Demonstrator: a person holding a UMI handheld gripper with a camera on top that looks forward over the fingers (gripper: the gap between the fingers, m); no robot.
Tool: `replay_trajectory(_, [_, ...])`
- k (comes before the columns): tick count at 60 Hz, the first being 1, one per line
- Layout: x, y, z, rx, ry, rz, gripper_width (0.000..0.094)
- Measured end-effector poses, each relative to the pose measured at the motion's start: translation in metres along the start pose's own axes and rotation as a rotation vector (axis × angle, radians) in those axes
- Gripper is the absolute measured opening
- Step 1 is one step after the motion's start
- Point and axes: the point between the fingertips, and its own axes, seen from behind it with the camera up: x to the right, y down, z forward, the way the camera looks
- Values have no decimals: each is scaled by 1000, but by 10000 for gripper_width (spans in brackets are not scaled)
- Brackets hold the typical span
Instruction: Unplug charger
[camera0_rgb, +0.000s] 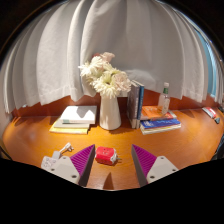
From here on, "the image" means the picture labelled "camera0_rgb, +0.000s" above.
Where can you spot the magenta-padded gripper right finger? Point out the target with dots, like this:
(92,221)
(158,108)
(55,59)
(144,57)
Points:
(156,166)

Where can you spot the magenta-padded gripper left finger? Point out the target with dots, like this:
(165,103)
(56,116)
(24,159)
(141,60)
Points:
(68,166)

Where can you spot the white power plug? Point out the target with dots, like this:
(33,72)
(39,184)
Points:
(66,147)

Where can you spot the yellow flat book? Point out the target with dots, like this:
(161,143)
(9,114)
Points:
(66,131)

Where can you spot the grey flat book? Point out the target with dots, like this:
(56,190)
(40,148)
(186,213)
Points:
(66,126)

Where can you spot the white book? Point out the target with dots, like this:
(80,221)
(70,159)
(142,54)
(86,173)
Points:
(79,114)

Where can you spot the orange flat book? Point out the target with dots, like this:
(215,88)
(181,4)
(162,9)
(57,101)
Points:
(151,112)

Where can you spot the clear bottle with green cap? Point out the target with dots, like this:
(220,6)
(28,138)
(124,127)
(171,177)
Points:
(164,101)

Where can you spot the grey upright book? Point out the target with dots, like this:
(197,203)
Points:
(132,105)

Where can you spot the white ribbed vase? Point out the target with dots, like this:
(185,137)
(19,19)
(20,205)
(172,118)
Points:
(110,115)

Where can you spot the black chair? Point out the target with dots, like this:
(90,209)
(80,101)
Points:
(220,148)

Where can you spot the blue upright book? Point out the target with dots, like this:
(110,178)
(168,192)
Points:
(141,101)

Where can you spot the red flat packet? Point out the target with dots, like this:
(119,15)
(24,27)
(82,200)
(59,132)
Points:
(209,112)

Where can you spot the small black object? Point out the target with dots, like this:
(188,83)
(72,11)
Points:
(217,120)

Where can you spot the white flower bouquet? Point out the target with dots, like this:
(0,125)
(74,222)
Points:
(106,78)

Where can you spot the window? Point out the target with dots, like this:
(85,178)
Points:
(210,66)

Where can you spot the white curtain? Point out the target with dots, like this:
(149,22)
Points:
(100,40)

